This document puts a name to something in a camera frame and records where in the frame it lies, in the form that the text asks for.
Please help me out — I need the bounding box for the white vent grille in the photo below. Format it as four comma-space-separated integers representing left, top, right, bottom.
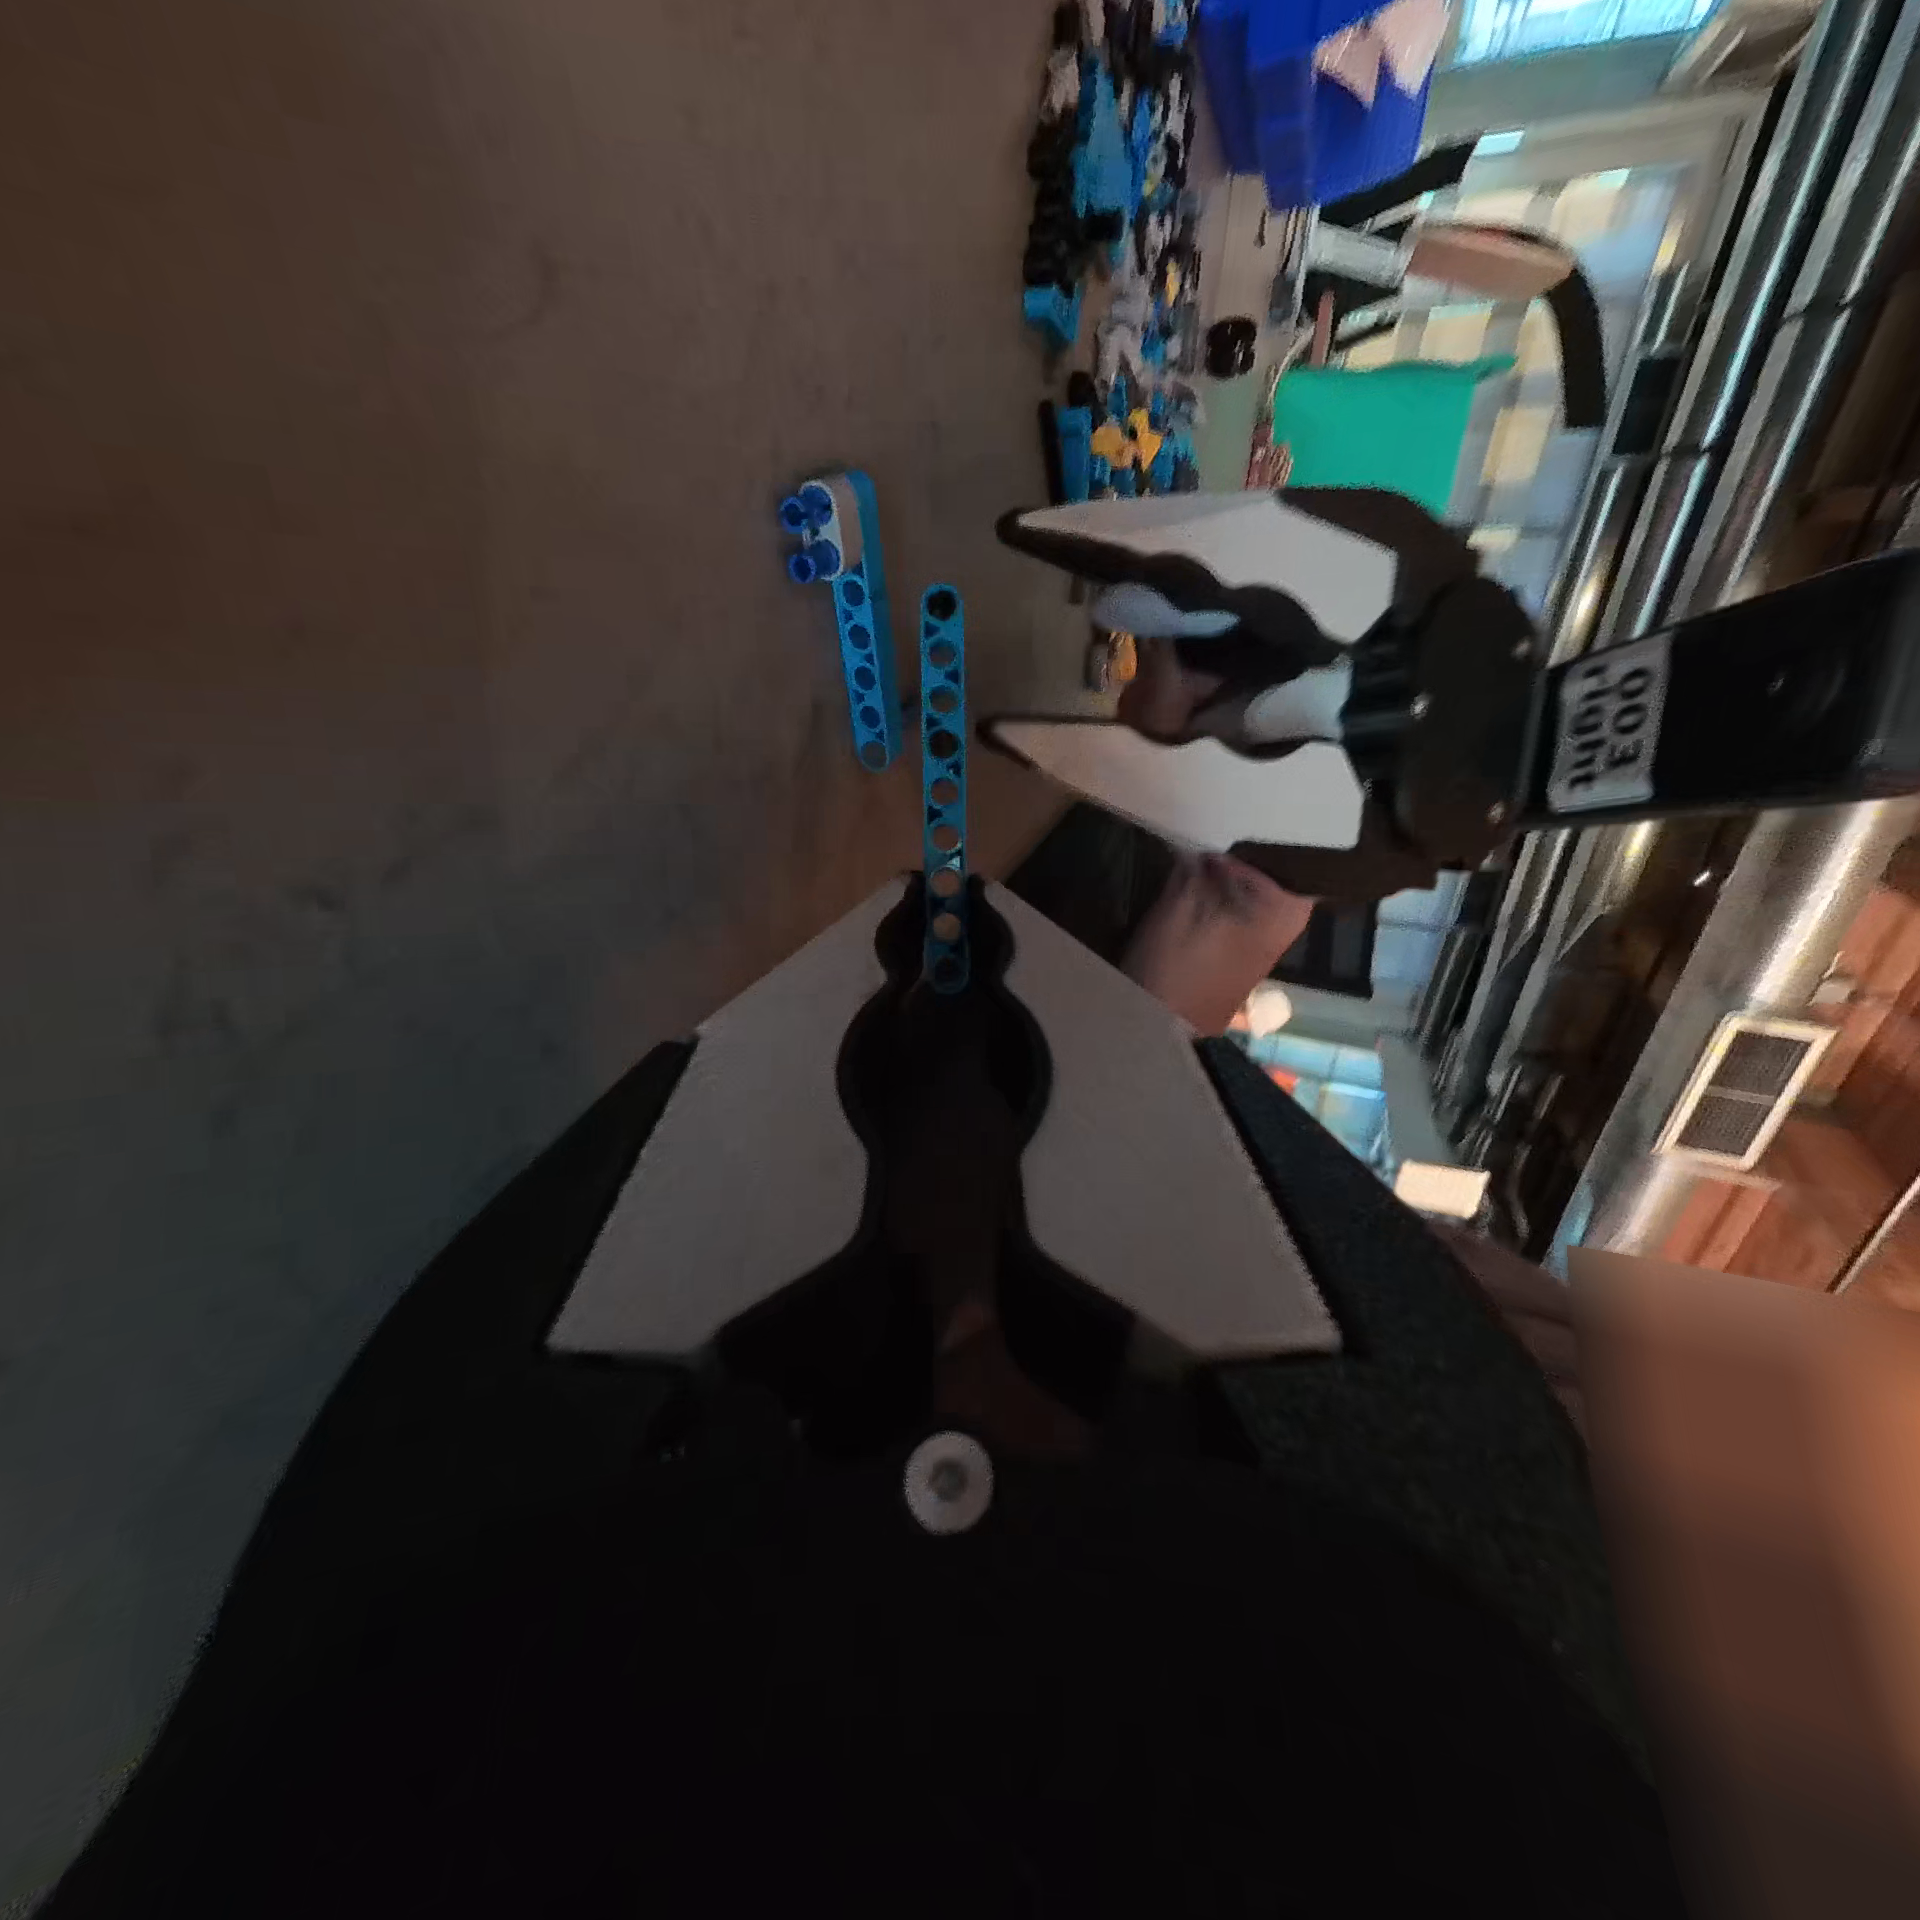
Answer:
1656, 1010, 1840, 1166

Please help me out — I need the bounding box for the pile of small building bricks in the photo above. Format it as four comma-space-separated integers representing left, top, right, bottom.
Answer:
1019, 0, 1211, 505

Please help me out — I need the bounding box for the blue plastic bin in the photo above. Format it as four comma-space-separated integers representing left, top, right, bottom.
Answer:
1191, 0, 1461, 213

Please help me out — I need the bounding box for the long blue perforated beam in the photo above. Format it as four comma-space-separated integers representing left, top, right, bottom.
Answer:
920, 585, 977, 992

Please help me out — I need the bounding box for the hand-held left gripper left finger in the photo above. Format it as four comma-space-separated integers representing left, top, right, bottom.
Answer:
547, 872, 945, 1365

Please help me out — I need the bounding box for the teal plastic panel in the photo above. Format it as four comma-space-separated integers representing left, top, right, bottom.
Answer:
1266, 351, 1521, 519

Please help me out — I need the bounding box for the silver ventilation duct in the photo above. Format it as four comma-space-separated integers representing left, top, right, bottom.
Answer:
1560, 794, 1920, 1292

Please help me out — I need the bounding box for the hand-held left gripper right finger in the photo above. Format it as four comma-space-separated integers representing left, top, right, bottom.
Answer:
961, 877, 1343, 1365

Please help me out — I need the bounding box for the grey desk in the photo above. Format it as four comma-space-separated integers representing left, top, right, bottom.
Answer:
0, 0, 1321, 1920

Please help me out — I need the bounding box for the short blue beam with pins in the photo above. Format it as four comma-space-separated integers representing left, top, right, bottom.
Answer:
778, 468, 905, 774

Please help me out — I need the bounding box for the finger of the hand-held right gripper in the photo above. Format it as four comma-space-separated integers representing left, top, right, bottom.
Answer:
977, 666, 1379, 858
995, 489, 1403, 670

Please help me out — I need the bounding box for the person's right hand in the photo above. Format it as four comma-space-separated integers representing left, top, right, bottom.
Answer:
1122, 855, 1327, 1032

